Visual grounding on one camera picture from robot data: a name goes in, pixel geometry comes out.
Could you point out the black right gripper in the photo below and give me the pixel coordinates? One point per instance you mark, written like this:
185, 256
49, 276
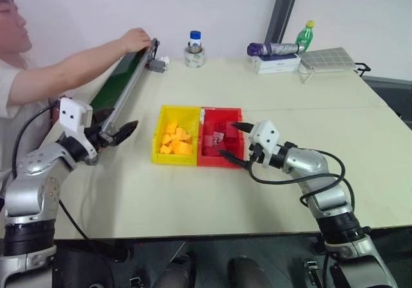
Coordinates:
257, 152

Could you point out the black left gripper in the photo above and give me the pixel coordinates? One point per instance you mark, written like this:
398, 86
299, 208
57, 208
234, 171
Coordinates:
93, 133

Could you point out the person's bare forearm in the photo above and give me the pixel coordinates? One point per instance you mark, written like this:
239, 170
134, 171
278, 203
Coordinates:
71, 67

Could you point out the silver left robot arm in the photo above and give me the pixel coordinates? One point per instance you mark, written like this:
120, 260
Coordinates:
35, 162

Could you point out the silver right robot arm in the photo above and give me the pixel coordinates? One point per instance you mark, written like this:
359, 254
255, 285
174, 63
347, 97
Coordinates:
309, 162

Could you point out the green conveyor belt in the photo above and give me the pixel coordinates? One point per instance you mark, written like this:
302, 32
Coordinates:
119, 75

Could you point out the person's bare hand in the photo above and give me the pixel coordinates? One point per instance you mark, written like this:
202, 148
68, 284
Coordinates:
136, 40

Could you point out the red block with white holes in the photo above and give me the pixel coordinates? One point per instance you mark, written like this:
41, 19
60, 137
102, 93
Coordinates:
218, 139

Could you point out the red plastic bin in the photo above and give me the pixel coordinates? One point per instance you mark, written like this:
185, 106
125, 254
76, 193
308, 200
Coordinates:
206, 160

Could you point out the yellow plastic bin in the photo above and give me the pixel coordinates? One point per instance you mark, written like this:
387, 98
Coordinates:
157, 152

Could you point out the yellow block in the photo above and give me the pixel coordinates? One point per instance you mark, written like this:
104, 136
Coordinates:
183, 135
168, 138
171, 128
183, 147
165, 149

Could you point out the white flat box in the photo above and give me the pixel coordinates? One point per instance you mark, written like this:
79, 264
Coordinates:
278, 70

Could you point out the white box with blue face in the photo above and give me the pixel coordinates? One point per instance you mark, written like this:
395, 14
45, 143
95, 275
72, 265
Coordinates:
277, 60

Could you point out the white tape roll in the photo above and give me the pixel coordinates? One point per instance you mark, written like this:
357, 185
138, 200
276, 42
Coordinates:
194, 59

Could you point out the purple grey folded umbrella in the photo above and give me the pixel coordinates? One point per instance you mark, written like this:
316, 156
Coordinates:
273, 48

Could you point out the jar with blue lid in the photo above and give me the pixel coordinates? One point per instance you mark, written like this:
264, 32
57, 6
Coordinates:
195, 38

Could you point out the grey checked pad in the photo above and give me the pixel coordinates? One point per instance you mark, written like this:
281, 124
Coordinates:
328, 57

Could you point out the green plastic bottle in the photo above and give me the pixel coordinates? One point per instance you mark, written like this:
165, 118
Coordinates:
305, 36

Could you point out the person in white shirt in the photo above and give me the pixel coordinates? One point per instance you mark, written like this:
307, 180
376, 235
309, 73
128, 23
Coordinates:
13, 27

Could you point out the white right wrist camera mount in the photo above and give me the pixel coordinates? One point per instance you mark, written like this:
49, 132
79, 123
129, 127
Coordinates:
265, 135

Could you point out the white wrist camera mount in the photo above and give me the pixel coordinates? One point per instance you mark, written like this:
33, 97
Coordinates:
265, 135
72, 114

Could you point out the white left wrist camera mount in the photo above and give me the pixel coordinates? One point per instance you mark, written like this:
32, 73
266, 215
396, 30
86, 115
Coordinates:
72, 114

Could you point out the grey window frame post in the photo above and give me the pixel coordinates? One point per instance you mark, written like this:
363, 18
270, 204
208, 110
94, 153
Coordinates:
283, 7

